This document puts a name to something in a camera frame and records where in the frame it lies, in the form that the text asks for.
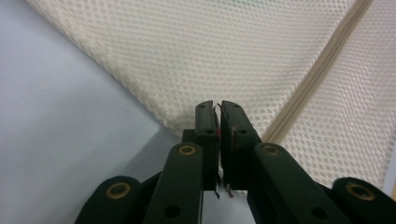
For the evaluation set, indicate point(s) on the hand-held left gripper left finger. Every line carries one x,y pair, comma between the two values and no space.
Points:
205,137

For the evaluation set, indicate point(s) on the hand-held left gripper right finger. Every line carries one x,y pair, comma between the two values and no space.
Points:
238,146

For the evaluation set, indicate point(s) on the cream mesh laundry bag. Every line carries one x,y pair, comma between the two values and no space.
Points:
218,49

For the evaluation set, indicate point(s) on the light blue mat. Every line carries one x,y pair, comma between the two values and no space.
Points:
62,124

